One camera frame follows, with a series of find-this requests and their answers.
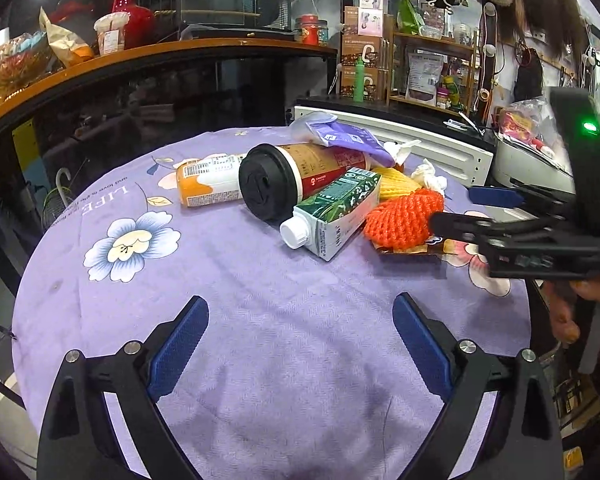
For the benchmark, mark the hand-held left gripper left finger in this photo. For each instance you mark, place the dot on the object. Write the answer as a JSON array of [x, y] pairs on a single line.
[[177, 350]]

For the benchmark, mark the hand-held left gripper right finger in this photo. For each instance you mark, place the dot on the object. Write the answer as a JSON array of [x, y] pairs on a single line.
[[422, 345]]

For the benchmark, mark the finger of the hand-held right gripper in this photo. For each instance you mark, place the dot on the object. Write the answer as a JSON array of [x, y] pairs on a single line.
[[495, 196], [460, 225]]

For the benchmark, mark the orange foam fruit net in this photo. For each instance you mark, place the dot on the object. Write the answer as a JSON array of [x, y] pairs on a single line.
[[400, 220]]

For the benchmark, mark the yellow foam fruit net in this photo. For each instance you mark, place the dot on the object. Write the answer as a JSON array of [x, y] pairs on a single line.
[[397, 185]]

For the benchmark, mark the purple tissue packet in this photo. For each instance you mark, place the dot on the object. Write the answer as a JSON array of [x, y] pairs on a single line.
[[345, 135]]

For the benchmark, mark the person's right hand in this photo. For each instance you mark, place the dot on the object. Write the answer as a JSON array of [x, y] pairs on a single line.
[[562, 315]]

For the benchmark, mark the brown snack wrapper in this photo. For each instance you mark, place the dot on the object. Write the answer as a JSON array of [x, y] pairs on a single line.
[[430, 249]]

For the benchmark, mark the white printer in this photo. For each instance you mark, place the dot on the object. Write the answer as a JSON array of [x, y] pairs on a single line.
[[525, 165]]

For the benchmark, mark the crumpled white tissue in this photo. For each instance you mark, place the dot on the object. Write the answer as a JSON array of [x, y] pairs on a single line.
[[427, 175], [397, 152]]

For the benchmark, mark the red plastic bag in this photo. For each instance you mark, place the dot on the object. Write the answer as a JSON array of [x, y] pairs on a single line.
[[522, 125]]

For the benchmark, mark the purple floral tablecloth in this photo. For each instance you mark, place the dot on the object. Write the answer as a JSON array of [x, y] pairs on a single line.
[[255, 310]]

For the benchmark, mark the green milk carton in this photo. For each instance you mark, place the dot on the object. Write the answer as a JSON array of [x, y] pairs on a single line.
[[340, 215]]

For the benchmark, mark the wooden rack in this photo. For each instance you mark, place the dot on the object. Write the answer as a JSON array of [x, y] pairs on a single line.
[[472, 75]]

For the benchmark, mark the black hanging bag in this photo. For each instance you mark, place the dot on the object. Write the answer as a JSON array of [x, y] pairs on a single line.
[[527, 75]]

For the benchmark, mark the clear packet with dark contents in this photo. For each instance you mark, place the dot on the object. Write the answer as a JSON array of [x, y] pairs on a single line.
[[422, 77]]

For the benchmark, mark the coffee cup with black lid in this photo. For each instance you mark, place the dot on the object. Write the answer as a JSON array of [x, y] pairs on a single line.
[[320, 165]]

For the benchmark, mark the orange drink bottle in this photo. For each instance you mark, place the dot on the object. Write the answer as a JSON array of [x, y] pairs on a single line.
[[200, 190]]

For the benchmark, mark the green bottle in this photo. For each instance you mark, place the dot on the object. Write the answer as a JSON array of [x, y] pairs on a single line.
[[360, 80]]

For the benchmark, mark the brown printed box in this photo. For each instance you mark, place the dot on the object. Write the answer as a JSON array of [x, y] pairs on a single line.
[[352, 22], [350, 52], [347, 85]]

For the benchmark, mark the green bag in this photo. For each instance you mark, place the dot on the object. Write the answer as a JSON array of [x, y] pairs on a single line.
[[410, 15]]

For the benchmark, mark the dark hair wig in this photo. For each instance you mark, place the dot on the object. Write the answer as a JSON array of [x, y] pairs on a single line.
[[545, 0]]

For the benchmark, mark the red tin jar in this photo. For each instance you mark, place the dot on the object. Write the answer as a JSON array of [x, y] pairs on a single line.
[[311, 30]]

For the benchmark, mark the wooden top display counter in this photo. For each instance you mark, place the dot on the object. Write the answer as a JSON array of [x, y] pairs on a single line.
[[155, 85]]

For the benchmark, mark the labelled plastic cup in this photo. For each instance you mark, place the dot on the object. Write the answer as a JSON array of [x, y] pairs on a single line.
[[111, 35]]

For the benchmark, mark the yellow snack bag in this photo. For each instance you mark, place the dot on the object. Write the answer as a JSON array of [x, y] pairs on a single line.
[[65, 45]]

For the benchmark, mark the glass bowl of candy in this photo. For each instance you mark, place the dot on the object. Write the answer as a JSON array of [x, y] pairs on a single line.
[[15, 65]]

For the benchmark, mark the red vase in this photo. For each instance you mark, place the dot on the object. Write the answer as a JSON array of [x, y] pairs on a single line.
[[130, 10]]

